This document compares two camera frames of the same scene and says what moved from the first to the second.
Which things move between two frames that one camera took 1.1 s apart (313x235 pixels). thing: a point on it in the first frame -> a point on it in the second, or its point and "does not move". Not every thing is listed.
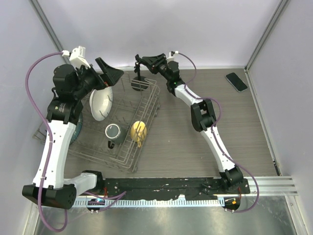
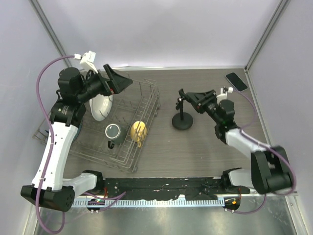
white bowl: [100, 101] does not move
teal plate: [78, 129] does not move
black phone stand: [139, 83] -> [183, 120]
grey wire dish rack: [120, 137] does not move
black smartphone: [236, 82] does not move
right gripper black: [154, 61] -> [202, 99]
